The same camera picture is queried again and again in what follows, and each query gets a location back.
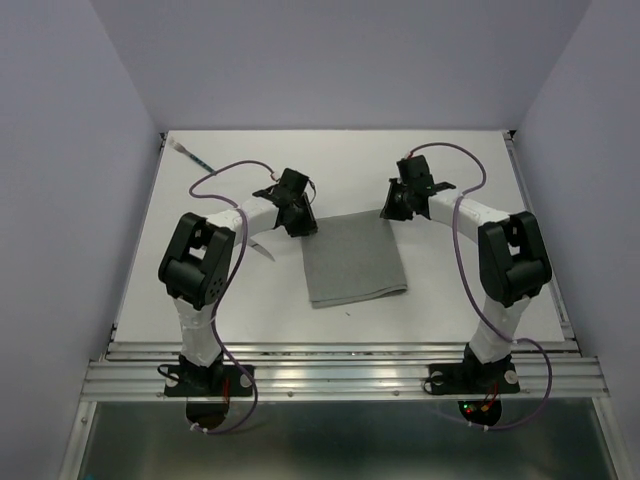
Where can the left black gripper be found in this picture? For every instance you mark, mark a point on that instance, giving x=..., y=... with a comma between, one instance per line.
x=307, y=223

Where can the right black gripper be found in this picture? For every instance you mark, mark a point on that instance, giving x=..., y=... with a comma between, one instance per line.
x=389, y=210

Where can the grey cloth napkin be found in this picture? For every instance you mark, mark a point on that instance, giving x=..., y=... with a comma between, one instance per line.
x=352, y=258

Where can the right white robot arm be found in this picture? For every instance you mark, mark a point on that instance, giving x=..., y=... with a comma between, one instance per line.
x=512, y=258

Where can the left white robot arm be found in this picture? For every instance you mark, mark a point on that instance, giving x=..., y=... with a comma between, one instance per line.
x=204, y=255

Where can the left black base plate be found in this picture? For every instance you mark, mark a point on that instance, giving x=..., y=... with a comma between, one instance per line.
x=220, y=380

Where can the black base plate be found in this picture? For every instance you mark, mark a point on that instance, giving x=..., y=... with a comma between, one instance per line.
x=456, y=379
x=220, y=380

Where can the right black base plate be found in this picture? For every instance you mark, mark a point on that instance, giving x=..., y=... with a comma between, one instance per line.
x=456, y=379

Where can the aluminium rail frame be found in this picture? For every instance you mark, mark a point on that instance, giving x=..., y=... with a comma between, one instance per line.
x=350, y=410

